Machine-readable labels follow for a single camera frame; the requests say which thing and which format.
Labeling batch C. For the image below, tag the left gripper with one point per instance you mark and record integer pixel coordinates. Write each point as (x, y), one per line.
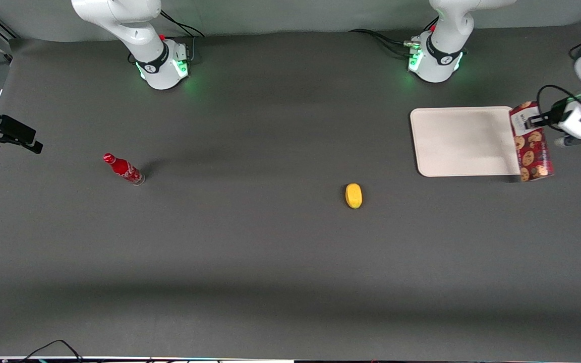
(551, 116)

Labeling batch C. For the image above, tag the red tartan cookie box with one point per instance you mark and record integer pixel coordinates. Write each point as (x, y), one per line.
(535, 151)

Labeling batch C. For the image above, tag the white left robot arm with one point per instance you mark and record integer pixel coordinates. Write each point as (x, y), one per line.
(437, 63)

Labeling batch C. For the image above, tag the beige rectangular tray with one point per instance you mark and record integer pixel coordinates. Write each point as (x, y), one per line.
(464, 141)

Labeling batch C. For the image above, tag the yellow lemon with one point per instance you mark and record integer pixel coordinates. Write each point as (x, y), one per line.
(353, 195)

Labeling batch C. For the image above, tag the red cola bottle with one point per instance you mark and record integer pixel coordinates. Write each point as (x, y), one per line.
(124, 169)

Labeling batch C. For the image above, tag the black clamp mount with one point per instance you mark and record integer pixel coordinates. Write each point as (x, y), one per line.
(15, 131)

